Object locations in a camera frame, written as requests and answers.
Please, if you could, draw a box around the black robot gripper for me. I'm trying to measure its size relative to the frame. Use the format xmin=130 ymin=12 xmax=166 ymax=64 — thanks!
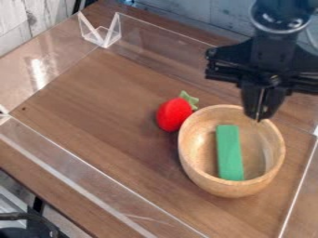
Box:
xmin=205 ymin=35 xmax=318 ymax=121

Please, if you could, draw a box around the green rectangular block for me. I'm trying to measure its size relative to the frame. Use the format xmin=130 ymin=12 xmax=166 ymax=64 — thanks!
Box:
xmin=217 ymin=125 xmax=245 ymax=181

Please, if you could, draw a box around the brown wooden bowl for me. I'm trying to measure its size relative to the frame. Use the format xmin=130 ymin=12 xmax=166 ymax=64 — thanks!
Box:
xmin=178 ymin=104 xmax=286 ymax=198

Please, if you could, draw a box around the red toy strawberry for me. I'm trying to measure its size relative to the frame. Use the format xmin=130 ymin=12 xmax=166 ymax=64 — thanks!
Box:
xmin=155 ymin=90 xmax=200 ymax=132

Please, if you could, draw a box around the clear acrylic front barrier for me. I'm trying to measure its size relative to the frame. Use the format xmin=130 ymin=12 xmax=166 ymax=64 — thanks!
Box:
xmin=0 ymin=113 xmax=208 ymax=238

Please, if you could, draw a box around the black clamp with screw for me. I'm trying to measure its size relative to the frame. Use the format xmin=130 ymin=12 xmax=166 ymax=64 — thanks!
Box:
xmin=26 ymin=205 xmax=71 ymax=238

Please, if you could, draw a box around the black cable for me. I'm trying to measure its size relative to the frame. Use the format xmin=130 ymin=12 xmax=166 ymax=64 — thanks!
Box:
xmin=0 ymin=212 xmax=47 ymax=238

